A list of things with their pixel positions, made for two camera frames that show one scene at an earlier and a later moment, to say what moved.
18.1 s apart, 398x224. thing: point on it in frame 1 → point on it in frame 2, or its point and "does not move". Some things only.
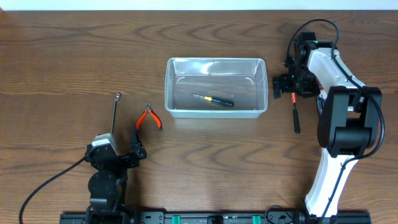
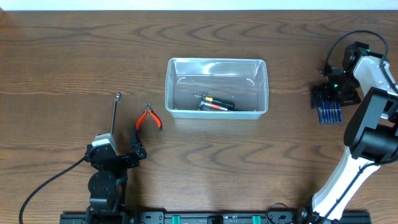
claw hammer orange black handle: (295, 113) → (203, 105)
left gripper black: (115, 157) does not move
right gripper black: (311, 90) → (352, 98)
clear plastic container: (244, 80) does not move
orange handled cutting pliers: (147, 110) does not move
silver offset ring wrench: (117, 98) does not move
